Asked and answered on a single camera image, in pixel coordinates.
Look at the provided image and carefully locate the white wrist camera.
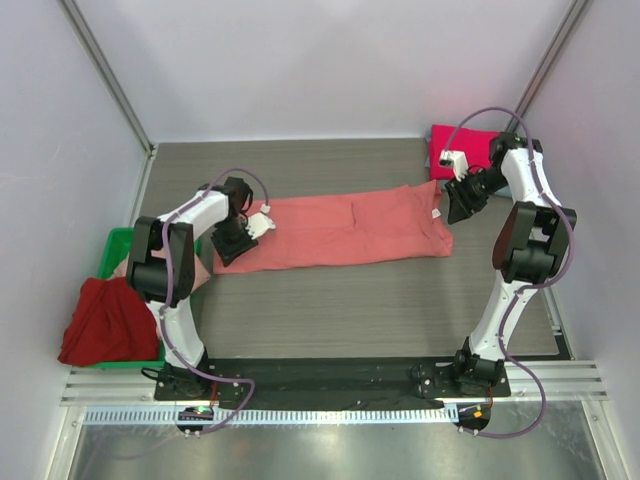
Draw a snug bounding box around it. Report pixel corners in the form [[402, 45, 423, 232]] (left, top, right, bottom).
[[439, 150, 469, 181], [246, 204, 276, 240]]

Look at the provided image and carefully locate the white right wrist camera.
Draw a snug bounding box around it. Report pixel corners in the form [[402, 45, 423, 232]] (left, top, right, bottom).
[[439, 150, 469, 181]]

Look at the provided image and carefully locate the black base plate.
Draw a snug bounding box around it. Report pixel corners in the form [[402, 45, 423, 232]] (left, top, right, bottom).
[[141, 357, 511, 411]]

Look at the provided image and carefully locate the coral pink t shirt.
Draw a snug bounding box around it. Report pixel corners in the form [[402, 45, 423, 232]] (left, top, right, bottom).
[[212, 181, 454, 274]]

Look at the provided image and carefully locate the aluminium corner post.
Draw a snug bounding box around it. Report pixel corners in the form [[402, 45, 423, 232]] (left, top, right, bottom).
[[57, 0, 154, 158], [515, 0, 593, 119]]

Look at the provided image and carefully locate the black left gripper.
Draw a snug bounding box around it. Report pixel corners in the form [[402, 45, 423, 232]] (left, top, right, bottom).
[[212, 217, 259, 267]]

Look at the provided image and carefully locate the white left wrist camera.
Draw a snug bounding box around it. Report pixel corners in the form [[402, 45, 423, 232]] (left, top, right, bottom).
[[246, 204, 276, 240]]

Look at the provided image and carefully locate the green plastic bin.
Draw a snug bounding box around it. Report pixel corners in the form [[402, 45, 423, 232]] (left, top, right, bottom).
[[85, 227, 202, 372]]

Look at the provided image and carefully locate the folded magenta t shirt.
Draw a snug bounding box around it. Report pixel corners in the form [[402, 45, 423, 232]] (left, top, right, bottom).
[[427, 124, 499, 180]]

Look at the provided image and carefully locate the right aluminium corner post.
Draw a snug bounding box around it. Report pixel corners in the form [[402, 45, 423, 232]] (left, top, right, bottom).
[[515, 0, 593, 119]]

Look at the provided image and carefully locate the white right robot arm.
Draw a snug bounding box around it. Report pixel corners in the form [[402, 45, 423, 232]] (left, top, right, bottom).
[[440, 132, 577, 396]]

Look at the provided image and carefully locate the aluminium frame rail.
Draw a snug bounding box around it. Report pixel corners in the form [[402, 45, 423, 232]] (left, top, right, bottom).
[[61, 360, 608, 406]]

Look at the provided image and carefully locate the left aluminium corner post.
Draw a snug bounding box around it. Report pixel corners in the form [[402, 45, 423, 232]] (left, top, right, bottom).
[[57, 0, 154, 158]]

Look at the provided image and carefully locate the slotted cable duct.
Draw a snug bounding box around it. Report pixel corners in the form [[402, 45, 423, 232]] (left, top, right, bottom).
[[83, 405, 458, 426]]

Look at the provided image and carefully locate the dark red t shirt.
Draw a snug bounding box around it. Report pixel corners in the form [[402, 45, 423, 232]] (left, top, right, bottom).
[[58, 277, 160, 367]]

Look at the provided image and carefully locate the folded grey-blue t shirt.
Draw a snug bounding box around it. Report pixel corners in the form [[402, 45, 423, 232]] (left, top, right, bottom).
[[425, 130, 432, 168]]

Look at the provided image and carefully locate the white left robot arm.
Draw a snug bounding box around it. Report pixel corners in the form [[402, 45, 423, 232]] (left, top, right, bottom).
[[126, 176, 258, 400]]

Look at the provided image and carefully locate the pale pink t shirt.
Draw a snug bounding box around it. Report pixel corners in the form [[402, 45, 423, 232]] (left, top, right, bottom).
[[108, 254, 211, 292]]

